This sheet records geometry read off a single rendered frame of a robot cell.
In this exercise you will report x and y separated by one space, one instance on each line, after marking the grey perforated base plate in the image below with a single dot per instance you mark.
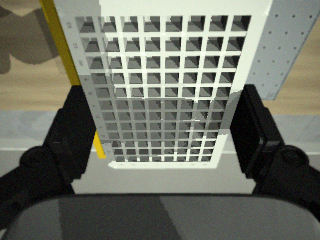
287 28

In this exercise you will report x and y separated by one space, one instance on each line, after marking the yellow open-top bin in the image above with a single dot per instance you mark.
65 54

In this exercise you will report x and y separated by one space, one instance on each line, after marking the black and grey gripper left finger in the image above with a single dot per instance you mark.
48 170

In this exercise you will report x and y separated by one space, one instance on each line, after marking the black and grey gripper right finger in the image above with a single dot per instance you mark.
279 170

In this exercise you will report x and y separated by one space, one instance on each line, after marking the white well plate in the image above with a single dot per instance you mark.
164 96

